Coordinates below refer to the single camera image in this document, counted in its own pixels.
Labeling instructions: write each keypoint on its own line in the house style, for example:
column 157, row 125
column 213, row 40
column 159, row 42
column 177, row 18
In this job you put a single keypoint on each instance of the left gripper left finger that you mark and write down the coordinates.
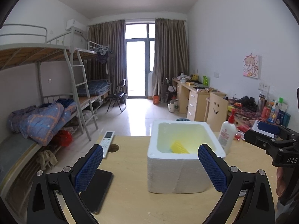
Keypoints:
column 43, row 205

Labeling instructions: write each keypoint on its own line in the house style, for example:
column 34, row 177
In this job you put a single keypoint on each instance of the person's right hand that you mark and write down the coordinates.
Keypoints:
column 282, row 174

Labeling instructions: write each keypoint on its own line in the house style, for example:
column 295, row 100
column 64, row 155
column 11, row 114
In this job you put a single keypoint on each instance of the blue quilt bundle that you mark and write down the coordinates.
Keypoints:
column 42, row 123

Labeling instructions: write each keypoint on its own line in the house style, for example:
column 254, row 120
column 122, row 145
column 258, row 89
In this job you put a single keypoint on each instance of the right brown curtain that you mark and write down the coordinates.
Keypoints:
column 171, row 52

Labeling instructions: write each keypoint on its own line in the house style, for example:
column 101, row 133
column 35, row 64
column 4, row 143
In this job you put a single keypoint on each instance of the orange bag on floor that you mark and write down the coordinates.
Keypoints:
column 156, row 99

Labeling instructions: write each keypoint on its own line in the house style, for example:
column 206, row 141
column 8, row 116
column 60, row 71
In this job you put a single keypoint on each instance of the light wooden desk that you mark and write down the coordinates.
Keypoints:
column 192, row 103

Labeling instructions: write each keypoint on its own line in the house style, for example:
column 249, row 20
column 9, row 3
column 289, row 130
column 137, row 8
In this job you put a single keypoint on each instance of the green bag on desk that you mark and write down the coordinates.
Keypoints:
column 205, row 80

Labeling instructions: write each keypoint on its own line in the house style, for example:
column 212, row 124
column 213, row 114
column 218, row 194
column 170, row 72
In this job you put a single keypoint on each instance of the folded dark blue blanket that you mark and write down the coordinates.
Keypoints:
column 96, row 87

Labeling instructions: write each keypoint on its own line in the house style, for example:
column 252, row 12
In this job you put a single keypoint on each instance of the white remote control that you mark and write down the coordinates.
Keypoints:
column 106, row 142

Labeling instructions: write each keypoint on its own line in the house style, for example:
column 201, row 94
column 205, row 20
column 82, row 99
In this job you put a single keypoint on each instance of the left brown curtain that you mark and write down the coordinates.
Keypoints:
column 109, row 65

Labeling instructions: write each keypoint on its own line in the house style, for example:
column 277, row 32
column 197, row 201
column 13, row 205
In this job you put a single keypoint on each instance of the wooden smiley chair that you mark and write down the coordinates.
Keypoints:
column 216, row 111

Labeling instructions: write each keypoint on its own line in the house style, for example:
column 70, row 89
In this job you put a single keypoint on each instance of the anime wall picture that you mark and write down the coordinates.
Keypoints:
column 251, row 66

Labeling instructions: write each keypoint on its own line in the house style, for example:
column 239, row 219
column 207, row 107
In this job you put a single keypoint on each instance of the white thermos jug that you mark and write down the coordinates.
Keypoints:
column 171, row 106

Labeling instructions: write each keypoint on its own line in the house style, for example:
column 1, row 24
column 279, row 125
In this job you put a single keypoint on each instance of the white styrofoam box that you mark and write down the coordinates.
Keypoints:
column 170, row 173

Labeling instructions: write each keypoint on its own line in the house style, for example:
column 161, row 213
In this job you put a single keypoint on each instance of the black folding chair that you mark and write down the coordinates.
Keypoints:
column 117, row 96

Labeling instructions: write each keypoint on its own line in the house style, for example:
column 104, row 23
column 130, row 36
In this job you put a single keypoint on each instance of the brown curtain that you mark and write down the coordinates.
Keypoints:
column 109, row 65
column 171, row 52

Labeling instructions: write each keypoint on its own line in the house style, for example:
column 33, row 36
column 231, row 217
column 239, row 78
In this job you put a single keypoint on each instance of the white lotion pump bottle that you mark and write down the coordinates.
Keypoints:
column 227, row 133

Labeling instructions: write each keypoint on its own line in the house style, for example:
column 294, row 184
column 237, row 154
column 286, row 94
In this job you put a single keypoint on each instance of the black smartphone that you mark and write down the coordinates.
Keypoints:
column 93, row 197

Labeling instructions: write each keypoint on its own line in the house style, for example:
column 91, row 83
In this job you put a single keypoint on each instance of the white air conditioner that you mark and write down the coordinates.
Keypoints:
column 77, row 26

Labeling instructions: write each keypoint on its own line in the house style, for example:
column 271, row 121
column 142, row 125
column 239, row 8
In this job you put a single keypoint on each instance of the steel water bottle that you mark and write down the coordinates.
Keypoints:
column 261, row 103

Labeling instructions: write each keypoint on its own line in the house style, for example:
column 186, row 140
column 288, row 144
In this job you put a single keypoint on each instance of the metal bunk bed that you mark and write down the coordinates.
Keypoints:
column 37, row 70

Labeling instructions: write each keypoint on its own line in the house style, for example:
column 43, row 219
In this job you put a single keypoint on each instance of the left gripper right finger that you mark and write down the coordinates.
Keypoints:
column 257, row 205

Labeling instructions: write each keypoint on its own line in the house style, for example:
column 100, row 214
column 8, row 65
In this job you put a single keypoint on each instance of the red snack packet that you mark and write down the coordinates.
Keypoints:
column 239, row 136

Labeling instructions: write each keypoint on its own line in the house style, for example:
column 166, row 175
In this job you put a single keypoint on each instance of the glass balcony door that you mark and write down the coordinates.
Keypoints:
column 140, row 53

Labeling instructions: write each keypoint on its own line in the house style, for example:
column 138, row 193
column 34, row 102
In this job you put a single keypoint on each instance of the red can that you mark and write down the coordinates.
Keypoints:
column 265, row 112

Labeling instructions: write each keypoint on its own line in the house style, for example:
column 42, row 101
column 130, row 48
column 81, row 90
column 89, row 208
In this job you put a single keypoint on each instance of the yellow bumpy sponge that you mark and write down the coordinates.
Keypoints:
column 178, row 148

